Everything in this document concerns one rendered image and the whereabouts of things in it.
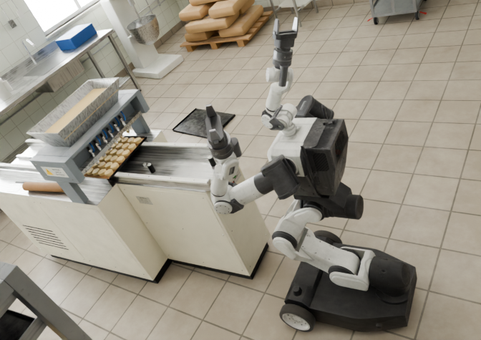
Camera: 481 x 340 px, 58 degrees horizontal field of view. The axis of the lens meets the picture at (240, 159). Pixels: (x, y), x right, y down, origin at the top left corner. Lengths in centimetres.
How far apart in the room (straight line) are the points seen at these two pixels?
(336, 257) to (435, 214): 87
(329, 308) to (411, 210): 95
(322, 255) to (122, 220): 126
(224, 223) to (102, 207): 75
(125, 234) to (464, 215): 211
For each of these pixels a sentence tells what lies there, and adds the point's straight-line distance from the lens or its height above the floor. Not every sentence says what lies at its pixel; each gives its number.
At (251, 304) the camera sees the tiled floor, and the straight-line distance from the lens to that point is 284.
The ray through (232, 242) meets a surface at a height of 42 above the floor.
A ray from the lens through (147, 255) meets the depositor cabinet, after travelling 308.
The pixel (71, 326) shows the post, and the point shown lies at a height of 164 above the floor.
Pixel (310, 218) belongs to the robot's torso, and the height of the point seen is 75.
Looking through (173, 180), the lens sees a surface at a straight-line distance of 243.
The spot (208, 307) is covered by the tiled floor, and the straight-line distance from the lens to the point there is 295.
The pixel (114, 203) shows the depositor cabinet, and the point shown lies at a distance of 281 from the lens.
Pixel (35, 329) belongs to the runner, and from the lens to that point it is 93.
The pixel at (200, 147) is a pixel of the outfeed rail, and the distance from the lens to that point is 259.
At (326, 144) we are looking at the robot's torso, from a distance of 175.
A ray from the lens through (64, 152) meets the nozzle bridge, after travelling 266.
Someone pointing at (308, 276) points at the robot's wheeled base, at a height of 19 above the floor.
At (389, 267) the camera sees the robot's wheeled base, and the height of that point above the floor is 36.
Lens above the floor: 225
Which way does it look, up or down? 35 degrees down
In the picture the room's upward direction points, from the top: 24 degrees counter-clockwise
